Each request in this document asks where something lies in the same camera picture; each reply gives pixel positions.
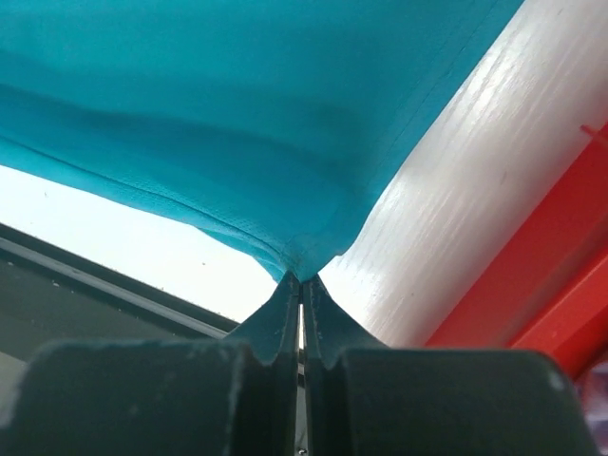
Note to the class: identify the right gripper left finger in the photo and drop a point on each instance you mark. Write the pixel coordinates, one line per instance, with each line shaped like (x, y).
(230, 396)

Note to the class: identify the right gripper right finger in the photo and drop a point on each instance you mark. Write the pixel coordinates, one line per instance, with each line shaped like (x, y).
(365, 398)

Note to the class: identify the teal t shirt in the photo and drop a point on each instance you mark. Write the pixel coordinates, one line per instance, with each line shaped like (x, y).
(272, 126)

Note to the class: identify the red plastic bin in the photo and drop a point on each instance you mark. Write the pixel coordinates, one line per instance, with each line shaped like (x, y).
(546, 290)

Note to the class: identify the lavender t shirt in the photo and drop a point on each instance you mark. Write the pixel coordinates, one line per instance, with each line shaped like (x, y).
(592, 390)

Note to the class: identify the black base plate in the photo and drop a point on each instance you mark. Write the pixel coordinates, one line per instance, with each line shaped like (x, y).
(49, 294)

